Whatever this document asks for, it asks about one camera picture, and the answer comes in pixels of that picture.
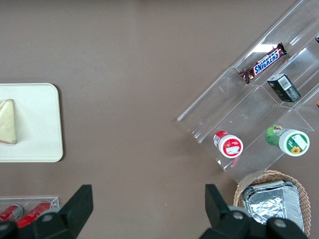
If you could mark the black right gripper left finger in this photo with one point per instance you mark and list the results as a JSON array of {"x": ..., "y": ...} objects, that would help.
[{"x": 62, "y": 219}]

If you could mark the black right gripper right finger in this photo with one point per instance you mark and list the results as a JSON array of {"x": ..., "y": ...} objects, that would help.
[{"x": 224, "y": 221}]

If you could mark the triangular white bread sandwich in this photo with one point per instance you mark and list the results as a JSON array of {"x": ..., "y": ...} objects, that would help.
[{"x": 7, "y": 124}]

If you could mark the round wicker basket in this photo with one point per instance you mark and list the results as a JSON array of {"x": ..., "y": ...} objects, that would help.
[{"x": 305, "y": 196}]

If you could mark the cream rectangular plastic tray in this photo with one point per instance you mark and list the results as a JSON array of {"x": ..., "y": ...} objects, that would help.
[{"x": 37, "y": 122}]

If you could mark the red soda can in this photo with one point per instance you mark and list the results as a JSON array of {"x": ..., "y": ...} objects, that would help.
[
  {"x": 32, "y": 214},
  {"x": 11, "y": 212}
]

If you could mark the clear acrylic can box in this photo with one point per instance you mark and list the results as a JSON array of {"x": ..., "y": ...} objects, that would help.
[{"x": 30, "y": 200}]

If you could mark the aluminium foil container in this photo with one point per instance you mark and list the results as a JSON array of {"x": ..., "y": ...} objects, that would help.
[{"x": 271, "y": 201}]

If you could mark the red-label white-lid cup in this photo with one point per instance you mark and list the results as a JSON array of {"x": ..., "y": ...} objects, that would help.
[{"x": 230, "y": 146}]

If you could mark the green-label white-lid cup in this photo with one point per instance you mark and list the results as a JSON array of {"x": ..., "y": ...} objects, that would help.
[{"x": 291, "y": 140}]

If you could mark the clear acrylic stepped display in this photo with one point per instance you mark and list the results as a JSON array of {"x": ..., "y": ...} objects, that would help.
[{"x": 249, "y": 107}]

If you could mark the small black barcode box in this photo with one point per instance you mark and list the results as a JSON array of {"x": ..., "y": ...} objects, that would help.
[{"x": 284, "y": 87}]

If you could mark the Snickers chocolate bar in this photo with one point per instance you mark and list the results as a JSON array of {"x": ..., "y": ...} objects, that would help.
[{"x": 265, "y": 62}]

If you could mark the dark item at display edge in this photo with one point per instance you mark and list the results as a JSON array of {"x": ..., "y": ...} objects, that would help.
[{"x": 317, "y": 38}]

